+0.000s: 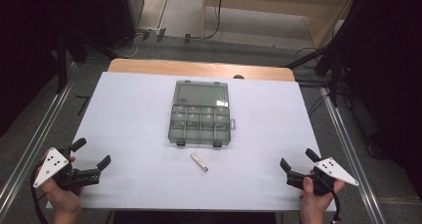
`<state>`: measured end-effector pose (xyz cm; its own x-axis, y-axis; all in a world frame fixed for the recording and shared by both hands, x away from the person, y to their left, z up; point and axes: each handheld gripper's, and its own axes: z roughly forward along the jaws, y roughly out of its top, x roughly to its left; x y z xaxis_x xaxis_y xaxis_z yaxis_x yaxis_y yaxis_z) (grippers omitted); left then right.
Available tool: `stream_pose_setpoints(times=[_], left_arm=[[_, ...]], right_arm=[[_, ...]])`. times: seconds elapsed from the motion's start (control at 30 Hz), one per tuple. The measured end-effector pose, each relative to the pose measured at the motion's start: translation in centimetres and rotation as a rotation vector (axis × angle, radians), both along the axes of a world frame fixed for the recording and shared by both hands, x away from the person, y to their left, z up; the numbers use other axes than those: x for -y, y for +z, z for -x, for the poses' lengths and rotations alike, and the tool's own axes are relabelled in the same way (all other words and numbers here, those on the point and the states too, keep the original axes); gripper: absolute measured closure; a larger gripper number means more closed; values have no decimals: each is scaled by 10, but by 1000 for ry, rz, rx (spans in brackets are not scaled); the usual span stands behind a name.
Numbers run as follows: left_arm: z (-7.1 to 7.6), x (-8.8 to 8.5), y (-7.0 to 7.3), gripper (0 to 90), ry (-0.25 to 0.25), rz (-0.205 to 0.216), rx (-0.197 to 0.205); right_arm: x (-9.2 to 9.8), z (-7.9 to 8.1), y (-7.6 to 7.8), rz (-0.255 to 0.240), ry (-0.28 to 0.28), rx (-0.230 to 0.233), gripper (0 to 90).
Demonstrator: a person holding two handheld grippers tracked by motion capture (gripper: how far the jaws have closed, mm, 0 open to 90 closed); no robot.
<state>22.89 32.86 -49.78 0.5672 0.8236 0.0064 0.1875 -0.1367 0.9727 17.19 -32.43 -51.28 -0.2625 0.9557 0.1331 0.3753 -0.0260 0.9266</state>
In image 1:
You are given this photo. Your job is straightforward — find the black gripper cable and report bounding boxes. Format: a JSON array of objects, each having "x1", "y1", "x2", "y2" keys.
[
  {"x1": 30, "y1": 169, "x2": 50, "y2": 224},
  {"x1": 326, "y1": 183, "x2": 343, "y2": 223}
]

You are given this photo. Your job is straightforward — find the wooden table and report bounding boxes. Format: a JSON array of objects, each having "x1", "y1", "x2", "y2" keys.
[{"x1": 107, "y1": 58, "x2": 297, "y2": 83}]

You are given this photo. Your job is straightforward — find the metal floor rail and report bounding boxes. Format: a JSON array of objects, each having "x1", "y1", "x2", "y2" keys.
[
  {"x1": 0, "y1": 79, "x2": 76, "y2": 212},
  {"x1": 318, "y1": 86, "x2": 388, "y2": 224}
]

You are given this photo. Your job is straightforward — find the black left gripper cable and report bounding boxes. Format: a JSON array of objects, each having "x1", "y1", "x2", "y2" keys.
[{"x1": 30, "y1": 169, "x2": 50, "y2": 224}]

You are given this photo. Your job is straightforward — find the wooden frame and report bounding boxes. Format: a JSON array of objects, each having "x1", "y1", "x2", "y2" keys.
[{"x1": 200, "y1": 0, "x2": 361, "y2": 50}]

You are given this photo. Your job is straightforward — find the black floor bracket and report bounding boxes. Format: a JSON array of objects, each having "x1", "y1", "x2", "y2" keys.
[{"x1": 75, "y1": 94, "x2": 92, "y2": 116}]

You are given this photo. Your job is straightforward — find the person's left hand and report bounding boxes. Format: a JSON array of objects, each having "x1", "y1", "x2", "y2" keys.
[{"x1": 39, "y1": 149, "x2": 84, "y2": 219}]

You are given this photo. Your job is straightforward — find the black hanging cable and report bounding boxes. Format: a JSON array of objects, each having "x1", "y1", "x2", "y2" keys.
[{"x1": 203, "y1": 0, "x2": 225, "y2": 40}]

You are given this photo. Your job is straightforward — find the small white tube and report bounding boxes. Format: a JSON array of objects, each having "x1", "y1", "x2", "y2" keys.
[{"x1": 190, "y1": 152, "x2": 210, "y2": 173}]

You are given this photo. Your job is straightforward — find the black metal stand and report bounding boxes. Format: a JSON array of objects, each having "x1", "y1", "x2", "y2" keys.
[
  {"x1": 54, "y1": 31, "x2": 88, "y2": 95},
  {"x1": 282, "y1": 34, "x2": 349, "y2": 108}
]

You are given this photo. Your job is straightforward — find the black floor cables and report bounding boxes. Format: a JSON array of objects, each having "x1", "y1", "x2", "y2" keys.
[{"x1": 294, "y1": 46, "x2": 336, "y2": 117}]

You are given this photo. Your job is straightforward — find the person's right hand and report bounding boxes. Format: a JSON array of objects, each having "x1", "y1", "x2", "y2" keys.
[{"x1": 299, "y1": 168, "x2": 346, "y2": 219}]

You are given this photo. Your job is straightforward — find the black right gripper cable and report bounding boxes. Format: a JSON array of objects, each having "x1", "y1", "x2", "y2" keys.
[{"x1": 326, "y1": 183, "x2": 343, "y2": 223}]

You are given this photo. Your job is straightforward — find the clear grey compartment box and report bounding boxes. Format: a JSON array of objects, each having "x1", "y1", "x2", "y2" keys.
[{"x1": 167, "y1": 80, "x2": 237, "y2": 148}]

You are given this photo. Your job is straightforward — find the white power strip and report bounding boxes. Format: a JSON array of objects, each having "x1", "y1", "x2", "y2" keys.
[{"x1": 136, "y1": 26, "x2": 167, "y2": 35}]

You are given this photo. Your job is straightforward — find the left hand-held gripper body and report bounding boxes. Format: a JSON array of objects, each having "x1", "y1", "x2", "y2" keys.
[{"x1": 32, "y1": 146, "x2": 102, "y2": 196}]

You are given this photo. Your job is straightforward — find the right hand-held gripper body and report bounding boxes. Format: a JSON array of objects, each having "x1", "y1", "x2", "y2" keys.
[{"x1": 286, "y1": 156, "x2": 360, "y2": 197}]

